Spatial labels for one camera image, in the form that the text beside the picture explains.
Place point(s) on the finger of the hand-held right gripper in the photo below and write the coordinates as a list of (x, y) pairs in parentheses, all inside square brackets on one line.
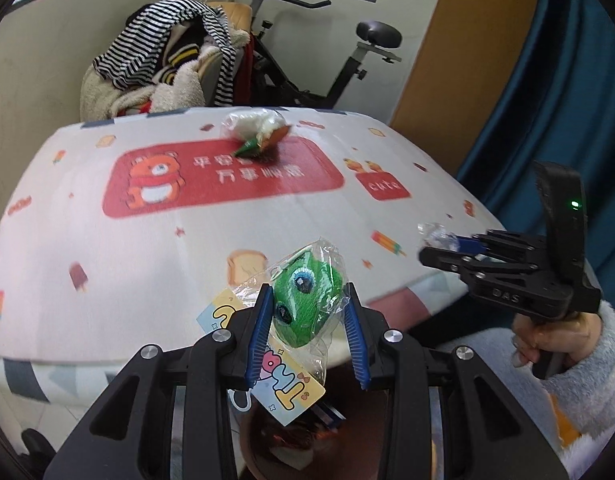
[(452, 262), (507, 242)]

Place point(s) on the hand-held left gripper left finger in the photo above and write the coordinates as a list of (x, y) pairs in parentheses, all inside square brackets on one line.
[(260, 335)]

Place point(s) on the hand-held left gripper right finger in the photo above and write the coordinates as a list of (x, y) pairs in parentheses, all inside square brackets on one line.
[(356, 345)]

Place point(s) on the clear plastic wrapper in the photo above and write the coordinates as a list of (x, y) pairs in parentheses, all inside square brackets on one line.
[(435, 234)]

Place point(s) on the green toy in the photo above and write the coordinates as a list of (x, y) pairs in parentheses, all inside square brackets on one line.
[(302, 305)]

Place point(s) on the blue paper carton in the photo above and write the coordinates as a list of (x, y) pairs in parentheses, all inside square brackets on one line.
[(330, 414)]

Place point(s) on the crushed red soda can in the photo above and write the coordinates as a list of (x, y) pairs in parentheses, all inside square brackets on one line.
[(290, 441)]

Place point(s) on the person's right forearm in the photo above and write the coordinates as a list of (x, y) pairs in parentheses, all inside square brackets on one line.
[(597, 390)]

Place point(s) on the person's right hand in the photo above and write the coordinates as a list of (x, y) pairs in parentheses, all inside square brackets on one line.
[(525, 340)]

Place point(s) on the printed cartoon table mat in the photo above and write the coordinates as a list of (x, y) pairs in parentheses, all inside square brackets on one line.
[(212, 220)]

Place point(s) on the blue curtain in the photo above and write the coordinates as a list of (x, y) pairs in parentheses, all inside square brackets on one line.
[(562, 85)]

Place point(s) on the wooden panel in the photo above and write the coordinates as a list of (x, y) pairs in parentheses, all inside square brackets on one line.
[(462, 60)]

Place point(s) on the clear bag with white toy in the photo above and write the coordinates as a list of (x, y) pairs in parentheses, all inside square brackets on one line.
[(257, 127)]

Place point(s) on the geometric patterned sheet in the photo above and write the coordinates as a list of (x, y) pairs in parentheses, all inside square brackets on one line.
[(47, 375)]

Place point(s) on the black exercise bike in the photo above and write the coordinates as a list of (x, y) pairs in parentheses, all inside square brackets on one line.
[(377, 35)]

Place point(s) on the black office chair base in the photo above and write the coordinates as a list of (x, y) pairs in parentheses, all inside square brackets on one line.
[(35, 442)]

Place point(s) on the striped clothes pile on chair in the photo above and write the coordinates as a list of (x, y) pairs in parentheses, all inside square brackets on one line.
[(182, 95)]

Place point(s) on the dark red garment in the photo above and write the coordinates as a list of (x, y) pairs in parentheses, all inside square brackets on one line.
[(245, 75)]

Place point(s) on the black yellow striped jacket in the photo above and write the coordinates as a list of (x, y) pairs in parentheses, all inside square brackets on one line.
[(180, 57)]

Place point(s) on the black white striped shirt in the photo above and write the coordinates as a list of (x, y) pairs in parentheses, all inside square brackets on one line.
[(137, 40)]

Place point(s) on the beige chair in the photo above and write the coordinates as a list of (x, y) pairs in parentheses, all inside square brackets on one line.
[(235, 15)]

